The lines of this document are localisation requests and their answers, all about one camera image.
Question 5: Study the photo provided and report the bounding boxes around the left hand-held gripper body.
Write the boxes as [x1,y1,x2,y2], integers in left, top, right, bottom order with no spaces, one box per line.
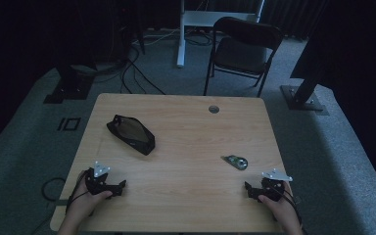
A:
[84,161,119,197]

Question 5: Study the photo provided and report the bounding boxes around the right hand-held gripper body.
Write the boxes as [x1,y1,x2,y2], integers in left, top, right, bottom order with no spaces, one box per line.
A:
[257,167,294,203]

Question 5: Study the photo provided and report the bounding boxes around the black pencil case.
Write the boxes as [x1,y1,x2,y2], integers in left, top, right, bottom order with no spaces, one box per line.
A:
[106,114,157,157]

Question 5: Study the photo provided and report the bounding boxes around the person's right hand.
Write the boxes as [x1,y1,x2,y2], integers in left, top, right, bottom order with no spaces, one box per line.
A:
[258,180,301,227]

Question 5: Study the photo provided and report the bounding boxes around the person's left hand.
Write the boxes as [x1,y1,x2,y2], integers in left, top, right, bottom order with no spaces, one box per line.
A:
[66,172,114,226]

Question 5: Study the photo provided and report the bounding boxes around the black metal stand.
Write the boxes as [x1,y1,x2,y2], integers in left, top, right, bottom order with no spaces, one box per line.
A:
[42,62,96,105]
[279,63,330,117]

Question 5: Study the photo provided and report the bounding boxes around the black folding chair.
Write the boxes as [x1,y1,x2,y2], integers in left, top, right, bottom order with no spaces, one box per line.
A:
[203,16,285,98]

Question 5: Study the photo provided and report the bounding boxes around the right hand-held gripper cable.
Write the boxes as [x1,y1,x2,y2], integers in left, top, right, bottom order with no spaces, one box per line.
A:
[268,182,308,235]

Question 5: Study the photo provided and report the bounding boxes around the hand-held gripper cable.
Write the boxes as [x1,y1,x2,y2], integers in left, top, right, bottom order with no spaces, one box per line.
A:
[268,182,308,235]
[65,169,91,214]

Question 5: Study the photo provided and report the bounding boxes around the left hand-held gripper cable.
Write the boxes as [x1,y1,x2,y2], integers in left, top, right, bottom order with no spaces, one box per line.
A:
[65,169,91,214]

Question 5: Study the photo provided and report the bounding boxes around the black floor cables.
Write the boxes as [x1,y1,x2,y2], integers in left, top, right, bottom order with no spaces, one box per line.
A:
[92,45,167,96]

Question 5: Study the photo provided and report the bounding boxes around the light floor cable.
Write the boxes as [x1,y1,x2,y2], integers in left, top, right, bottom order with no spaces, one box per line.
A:
[132,27,181,47]

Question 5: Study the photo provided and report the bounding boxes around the white desk frame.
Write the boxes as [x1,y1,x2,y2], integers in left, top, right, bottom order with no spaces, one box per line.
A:
[176,0,266,69]

